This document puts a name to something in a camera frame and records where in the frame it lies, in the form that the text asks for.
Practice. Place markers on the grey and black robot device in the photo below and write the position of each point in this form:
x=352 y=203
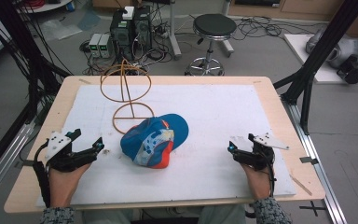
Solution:
x=345 y=53

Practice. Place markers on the white table mat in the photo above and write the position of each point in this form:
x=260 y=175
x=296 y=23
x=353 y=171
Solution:
x=205 y=118

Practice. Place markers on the black metal frame stand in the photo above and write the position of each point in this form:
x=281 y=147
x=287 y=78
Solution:
x=21 y=46
x=320 y=53

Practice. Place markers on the aluminium rail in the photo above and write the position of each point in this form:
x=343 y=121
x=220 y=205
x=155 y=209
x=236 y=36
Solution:
x=3 y=155
x=317 y=161

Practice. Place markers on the person's left hand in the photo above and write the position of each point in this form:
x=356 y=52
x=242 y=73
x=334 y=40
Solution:
x=61 y=186

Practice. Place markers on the person's right hand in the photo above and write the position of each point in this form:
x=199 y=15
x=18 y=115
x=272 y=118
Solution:
x=259 y=183

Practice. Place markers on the black round stool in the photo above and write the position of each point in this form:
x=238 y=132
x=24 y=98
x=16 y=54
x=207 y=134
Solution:
x=214 y=28

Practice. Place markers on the blue and orange baseball cap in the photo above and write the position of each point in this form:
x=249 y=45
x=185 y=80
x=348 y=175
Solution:
x=152 y=141

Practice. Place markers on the thin wooden stick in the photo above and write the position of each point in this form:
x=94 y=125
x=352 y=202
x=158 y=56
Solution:
x=300 y=185

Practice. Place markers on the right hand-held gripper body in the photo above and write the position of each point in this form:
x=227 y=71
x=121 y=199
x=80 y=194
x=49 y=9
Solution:
x=258 y=158

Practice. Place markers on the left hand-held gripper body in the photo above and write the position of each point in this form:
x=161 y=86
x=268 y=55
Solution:
x=59 y=155

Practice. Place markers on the black computer tower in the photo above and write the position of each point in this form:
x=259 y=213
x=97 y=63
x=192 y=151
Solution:
x=130 y=31

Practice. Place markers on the white floor platform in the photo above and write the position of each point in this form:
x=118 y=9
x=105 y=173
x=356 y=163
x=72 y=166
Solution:
x=326 y=73

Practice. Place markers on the grey bench power supply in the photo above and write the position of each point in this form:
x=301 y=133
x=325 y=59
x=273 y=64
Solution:
x=105 y=46
x=94 y=45

